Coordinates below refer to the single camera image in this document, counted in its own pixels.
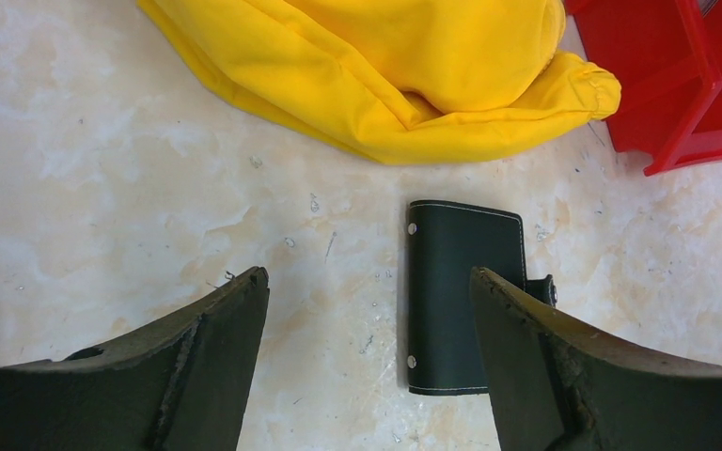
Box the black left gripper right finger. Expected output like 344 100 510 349
470 268 722 450

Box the red plastic bin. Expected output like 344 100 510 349
565 0 722 177

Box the yellow jacket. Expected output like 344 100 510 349
139 0 621 164

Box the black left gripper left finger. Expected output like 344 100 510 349
0 267 270 450

